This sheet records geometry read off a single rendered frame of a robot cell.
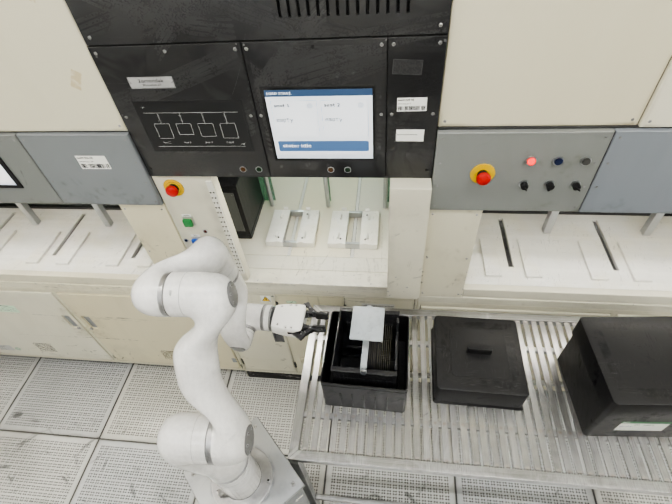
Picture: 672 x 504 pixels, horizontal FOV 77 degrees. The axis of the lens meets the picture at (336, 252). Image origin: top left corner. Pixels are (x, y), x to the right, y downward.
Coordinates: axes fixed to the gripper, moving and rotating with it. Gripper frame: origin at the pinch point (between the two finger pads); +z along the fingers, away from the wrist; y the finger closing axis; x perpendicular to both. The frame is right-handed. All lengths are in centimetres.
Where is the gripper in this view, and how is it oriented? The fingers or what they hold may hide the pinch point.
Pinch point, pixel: (320, 322)
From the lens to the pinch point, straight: 135.8
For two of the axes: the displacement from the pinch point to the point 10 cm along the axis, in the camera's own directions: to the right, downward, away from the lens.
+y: -1.4, 7.4, -6.6
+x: -0.7, -6.7, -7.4
